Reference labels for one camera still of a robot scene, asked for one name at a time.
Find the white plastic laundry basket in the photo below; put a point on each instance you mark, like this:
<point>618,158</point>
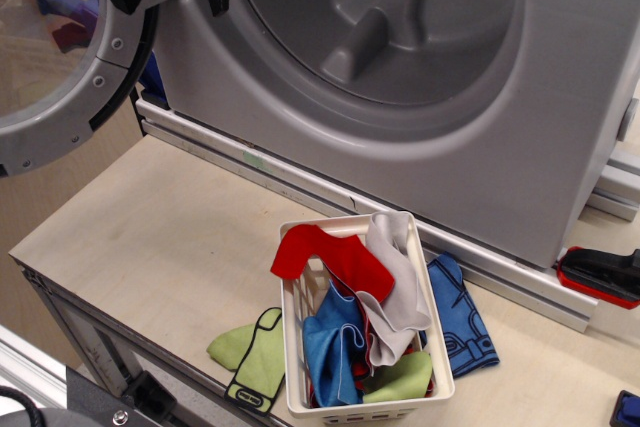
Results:
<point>302,297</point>

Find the grey felt cloth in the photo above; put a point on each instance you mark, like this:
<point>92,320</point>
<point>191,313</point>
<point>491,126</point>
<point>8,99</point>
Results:
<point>403,313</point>

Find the blue felt cloth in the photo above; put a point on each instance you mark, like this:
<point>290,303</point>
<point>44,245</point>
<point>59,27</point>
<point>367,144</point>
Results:
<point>333,342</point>

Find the round washing machine door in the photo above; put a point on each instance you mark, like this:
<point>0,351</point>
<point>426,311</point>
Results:
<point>66,67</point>

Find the blue object behind machine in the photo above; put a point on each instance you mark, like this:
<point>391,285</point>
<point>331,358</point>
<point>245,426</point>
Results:
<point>151,80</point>

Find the grey toy washing machine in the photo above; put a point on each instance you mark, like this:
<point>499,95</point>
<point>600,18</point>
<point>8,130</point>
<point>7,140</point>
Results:
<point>491,118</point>

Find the red felt shirt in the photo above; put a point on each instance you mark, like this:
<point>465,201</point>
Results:
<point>346,258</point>

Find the green felt trousers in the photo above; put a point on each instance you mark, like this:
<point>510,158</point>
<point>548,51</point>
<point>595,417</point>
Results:
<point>254,353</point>

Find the blue felt jeans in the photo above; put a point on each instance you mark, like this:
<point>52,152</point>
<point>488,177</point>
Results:
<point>468,344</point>

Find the green felt cloth in basket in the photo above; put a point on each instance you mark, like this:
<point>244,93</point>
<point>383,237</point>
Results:
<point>409,378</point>

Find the red black clamp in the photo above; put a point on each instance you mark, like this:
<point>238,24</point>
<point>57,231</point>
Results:
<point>606,276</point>

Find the blue black clamp corner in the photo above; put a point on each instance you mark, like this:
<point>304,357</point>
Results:
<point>626,412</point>

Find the metal table frame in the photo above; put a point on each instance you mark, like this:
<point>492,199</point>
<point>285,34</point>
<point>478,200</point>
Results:
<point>133,368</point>

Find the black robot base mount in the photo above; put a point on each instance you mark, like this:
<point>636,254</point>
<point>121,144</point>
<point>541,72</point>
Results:
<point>43,399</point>

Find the aluminium profile rail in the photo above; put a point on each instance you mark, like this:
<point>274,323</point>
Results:
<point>531,287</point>

